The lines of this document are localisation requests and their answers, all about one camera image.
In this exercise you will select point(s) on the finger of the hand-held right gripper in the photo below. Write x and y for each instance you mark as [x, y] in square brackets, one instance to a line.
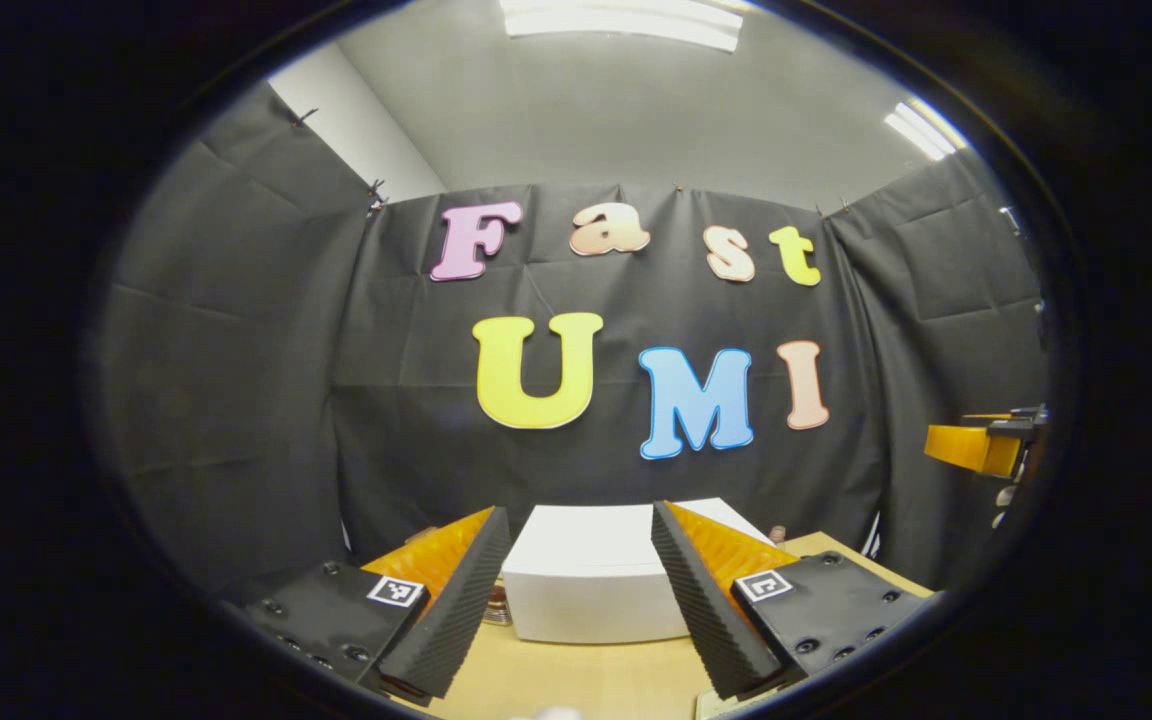
[971, 448]

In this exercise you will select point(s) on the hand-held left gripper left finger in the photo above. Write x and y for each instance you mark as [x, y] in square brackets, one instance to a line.
[456, 610]

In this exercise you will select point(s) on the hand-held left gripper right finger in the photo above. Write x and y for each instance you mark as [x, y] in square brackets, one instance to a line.
[711, 620]

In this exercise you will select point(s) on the white microwave oven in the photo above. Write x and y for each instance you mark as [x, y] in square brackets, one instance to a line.
[586, 570]

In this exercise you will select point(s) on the black backdrop cloth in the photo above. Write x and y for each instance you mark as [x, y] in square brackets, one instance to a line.
[236, 400]

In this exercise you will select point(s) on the small ceiling light panel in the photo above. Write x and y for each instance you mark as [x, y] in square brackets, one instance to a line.
[926, 128]

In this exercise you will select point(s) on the long ceiling light panel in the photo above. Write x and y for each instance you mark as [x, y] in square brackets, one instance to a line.
[626, 22]

